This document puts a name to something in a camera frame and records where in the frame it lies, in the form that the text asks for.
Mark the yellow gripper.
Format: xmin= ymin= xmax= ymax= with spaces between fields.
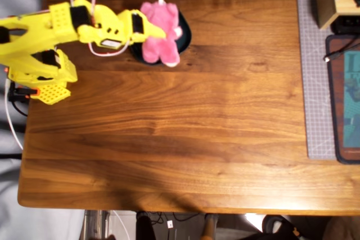
xmin=118 ymin=8 xmax=167 ymax=46

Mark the pink plush bear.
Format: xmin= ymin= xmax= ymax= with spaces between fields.
xmin=139 ymin=0 xmax=182 ymax=68

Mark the yellow perforated robot base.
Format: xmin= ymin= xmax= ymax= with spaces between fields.
xmin=8 ymin=71 xmax=71 ymax=106

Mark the dark teal plate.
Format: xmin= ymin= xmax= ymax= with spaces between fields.
xmin=128 ymin=9 xmax=192 ymax=66

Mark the orange black clamp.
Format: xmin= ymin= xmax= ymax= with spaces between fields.
xmin=7 ymin=82 xmax=39 ymax=103

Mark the grey cutting mat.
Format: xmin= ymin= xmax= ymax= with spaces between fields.
xmin=295 ymin=0 xmax=338 ymax=161

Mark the black device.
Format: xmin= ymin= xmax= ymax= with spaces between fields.
xmin=330 ymin=14 xmax=360 ymax=36

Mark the grey metal table leg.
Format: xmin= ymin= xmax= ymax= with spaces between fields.
xmin=83 ymin=210 xmax=111 ymax=240

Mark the wooden chair leg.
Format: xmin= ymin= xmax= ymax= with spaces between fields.
xmin=201 ymin=214 xmax=219 ymax=240

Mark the printed black-edged mouse pad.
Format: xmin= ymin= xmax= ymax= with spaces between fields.
xmin=325 ymin=34 xmax=360 ymax=165

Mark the black office chair base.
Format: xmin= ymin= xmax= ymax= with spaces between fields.
xmin=247 ymin=214 xmax=300 ymax=240

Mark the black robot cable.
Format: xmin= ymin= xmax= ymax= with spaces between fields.
xmin=10 ymin=99 xmax=29 ymax=117

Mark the white power cable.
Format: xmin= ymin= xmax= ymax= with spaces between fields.
xmin=3 ymin=78 xmax=24 ymax=151

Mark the black usb cable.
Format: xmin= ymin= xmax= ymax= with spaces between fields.
xmin=323 ymin=42 xmax=360 ymax=62

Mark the black floor cable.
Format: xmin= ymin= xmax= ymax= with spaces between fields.
xmin=150 ymin=212 xmax=201 ymax=225

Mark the white floor cable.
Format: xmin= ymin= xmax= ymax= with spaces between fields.
xmin=111 ymin=210 xmax=131 ymax=240

